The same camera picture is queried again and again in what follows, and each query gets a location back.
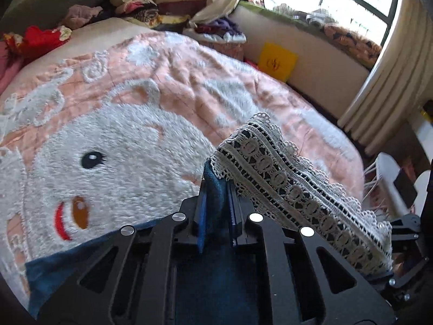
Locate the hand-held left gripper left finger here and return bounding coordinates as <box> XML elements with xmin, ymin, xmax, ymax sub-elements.
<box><xmin>37</xmin><ymin>179</ymin><xmax>208</xmax><ymax>325</ymax></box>

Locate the pile of folded clothes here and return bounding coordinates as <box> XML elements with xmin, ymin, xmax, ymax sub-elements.
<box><xmin>101</xmin><ymin>0</ymin><xmax>210</xmax><ymax>31</ymax></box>

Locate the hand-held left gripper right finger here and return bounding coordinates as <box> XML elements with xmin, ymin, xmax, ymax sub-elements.
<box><xmin>227</xmin><ymin>183</ymin><xmax>396</xmax><ymax>325</ymax></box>

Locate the grey headboard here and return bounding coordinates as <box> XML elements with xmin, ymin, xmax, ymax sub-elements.
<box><xmin>0</xmin><ymin>0</ymin><xmax>119</xmax><ymax>34</ymax></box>

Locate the purple clothes heap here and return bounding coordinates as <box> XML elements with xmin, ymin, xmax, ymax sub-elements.
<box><xmin>193</xmin><ymin>17</ymin><xmax>247</xmax><ymax>43</ymax></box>

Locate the blue denim pants lace hem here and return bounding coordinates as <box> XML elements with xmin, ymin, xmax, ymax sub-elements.
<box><xmin>25</xmin><ymin>112</ymin><xmax>395</xmax><ymax>325</ymax></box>

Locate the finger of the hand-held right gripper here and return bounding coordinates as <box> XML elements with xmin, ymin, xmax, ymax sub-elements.
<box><xmin>389</xmin><ymin>212</ymin><xmax>433</xmax><ymax>254</ymax></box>
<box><xmin>367</xmin><ymin>255</ymin><xmax>433</xmax><ymax>312</ymax></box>

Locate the white rack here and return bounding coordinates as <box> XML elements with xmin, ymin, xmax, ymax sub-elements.
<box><xmin>363</xmin><ymin>152</ymin><xmax>427</xmax><ymax>217</ymax></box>

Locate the pink quilt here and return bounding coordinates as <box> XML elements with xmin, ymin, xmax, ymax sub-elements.
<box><xmin>0</xmin><ymin>41</ymin><xmax>24</xmax><ymax>92</ymax></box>

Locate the window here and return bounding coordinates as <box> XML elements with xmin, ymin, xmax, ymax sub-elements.
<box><xmin>244</xmin><ymin>0</ymin><xmax>401</xmax><ymax>46</ymax></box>

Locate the peach printed bed blanket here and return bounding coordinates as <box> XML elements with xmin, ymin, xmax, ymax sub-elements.
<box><xmin>0</xmin><ymin>17</ymin><xmax>366</xmax><ymax>312</ymax></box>

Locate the pink fuzzy cloth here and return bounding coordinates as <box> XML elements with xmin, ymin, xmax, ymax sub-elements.
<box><xmin>63</xmin><ymin>4</ymin><xmax>104</xmax><ymax>29</ymax></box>

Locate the yellow card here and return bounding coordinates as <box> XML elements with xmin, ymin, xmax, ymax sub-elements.
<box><xmin>258</xmin><ymin>42</ymin><xmax>299</xmax><ymax>82</ymax></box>

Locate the orange patterned cloth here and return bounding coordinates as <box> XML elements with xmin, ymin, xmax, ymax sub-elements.
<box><xmin>323</xmin><ymin>24</ymin><xmax>383</xmax><ymax>68</ymax></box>

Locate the red patterned cloth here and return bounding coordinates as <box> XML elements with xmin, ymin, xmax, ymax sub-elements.
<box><xmin>3</xmin><ymin>25</ymin><xmax>73</xmax><ymax>58</ymax></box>

